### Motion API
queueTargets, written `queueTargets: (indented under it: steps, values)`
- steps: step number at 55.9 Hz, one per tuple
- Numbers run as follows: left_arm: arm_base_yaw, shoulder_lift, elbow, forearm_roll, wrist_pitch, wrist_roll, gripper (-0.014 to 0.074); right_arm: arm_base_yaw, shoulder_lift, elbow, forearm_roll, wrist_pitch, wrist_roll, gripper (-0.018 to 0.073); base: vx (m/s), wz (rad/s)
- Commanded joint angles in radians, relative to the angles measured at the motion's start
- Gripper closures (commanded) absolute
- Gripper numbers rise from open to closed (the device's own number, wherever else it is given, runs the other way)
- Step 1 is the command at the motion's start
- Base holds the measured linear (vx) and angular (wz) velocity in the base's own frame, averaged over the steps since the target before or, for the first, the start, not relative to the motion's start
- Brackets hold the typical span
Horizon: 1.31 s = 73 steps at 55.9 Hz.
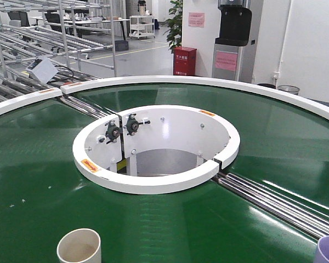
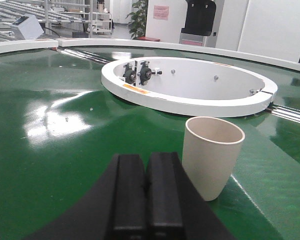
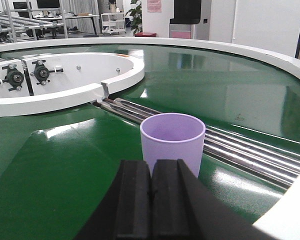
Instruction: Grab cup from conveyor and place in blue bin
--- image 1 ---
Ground green potted plant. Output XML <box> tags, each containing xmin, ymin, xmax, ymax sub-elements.
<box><xmin>165</xmin><ymin>0</ymin><xmax>183</xmax><ymax>54</ymax></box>

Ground red fire extinguisher cabinet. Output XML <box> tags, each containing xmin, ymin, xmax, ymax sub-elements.
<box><xmin>173</xmin><ymin>47</ymin><xmax>197</xmax><ymax>76</ymax></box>

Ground white control box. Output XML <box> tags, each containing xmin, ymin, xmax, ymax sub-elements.
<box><xmin>26</xmin><ymin>56</ymin><xmax>58</xmax><ymax>84</ymax></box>

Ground white outer conveyor rim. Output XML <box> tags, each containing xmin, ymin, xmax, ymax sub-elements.
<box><xmin>0</xmin><ymin>76</ymin><xmax>329</xmax><ymax>120</ymax></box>

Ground water dispenser machine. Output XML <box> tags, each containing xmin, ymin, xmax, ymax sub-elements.
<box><xmin>212</xmin><ymin>1</ymin><xmax>252</xmax><ymax>81</ymax></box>

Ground black bearing mount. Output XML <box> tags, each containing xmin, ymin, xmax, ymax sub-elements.
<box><xmin>105</xmin><ymin>121</ymin><xmax>121</xmax><ymax>144</ymax></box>
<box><xmin>126</xmin><ymin>114</ymin><xmax>139</xmax><ymax>136</ymax></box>

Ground metal roller rack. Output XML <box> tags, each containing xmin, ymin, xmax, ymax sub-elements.
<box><xmin>0</xmin><ymin>1</ymin><xmax>116</xmax><ymax>102</ymax></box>

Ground white inner conveyor ring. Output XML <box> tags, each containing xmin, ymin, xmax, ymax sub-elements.
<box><xmin>72</xmin><ymin>104</ymin><xmax>241</xmax><ymax>195</ymax></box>

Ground green circular conveyor belt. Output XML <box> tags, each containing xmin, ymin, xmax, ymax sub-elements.
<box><xmin>0</xmin><ymin>83</ymin><xmax>329</xmax><ymax>262</ymax></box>

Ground wire mesh waste basket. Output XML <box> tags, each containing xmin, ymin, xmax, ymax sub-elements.
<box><xmin>277</xmin><ymin>85</ymin><xmax>300</xmax><ymax>95</ymax></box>

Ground steel conveyor rollers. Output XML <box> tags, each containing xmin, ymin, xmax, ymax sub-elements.
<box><xmin>212</xmin><ymin>172</ymin><xmax>329</xmax><ymax>239</ymax></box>

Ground black bearing mount right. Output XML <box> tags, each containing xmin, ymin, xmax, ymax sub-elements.
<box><xmin>126</xmin><ymin>114</ymin><xmax>139</xmax><ymax>136</ymax></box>

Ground beige plastic cup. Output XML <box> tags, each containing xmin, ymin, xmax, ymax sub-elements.
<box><xmin>56</xmin><ymin>228</ymin><xmax>101</xmax><ymax>262</ymax></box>

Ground pink wall notice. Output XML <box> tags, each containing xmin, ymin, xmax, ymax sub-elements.
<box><xmin>188</xmin><ymin>12</ymin><xmax>205</xmax><ymax>28</ymax></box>

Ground purple plastic cup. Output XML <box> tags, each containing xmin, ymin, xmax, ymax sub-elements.
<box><xmin>313</xmin><ymin>236</ymin><xmax>329</xmax><ymax>263</ymax></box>

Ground white utility cart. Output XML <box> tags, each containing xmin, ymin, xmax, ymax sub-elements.
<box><xmin>129</xmin><ymin>15</ymin><xmax>155</xmax><ymax>39</ymax></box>

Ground black bearing mount left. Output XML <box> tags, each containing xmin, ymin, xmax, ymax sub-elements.
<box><xmin>105</xmin><ymin>121</ymin><xmax>121</xmax><ymax>144</ymax></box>

